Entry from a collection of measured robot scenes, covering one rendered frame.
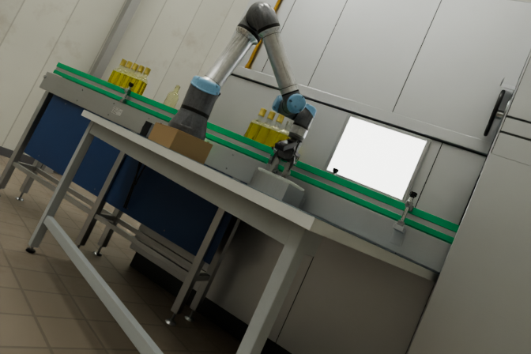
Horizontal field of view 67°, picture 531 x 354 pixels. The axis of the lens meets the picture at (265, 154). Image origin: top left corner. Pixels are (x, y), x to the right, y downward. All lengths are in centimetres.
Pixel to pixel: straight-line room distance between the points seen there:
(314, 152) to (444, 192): 66
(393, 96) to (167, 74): 345
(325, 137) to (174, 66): 331
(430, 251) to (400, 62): 101
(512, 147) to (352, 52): 102
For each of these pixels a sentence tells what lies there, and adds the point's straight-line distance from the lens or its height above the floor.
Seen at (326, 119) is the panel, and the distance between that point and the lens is 220.
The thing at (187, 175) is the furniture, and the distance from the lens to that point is 140.
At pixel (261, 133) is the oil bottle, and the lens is 213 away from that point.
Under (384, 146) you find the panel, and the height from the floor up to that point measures 121.
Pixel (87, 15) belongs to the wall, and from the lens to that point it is 478.
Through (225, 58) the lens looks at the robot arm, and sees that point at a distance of 175.
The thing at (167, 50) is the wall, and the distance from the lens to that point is 514.
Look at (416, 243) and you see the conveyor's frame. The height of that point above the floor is 82.
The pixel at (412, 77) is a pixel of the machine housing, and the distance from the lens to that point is 225.
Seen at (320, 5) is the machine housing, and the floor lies 190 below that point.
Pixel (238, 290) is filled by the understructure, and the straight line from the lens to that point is 226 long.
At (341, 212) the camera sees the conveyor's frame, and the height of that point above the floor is 82.
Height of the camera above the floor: 75
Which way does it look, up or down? 5 degrees up
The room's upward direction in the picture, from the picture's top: 25 degrees clockwise
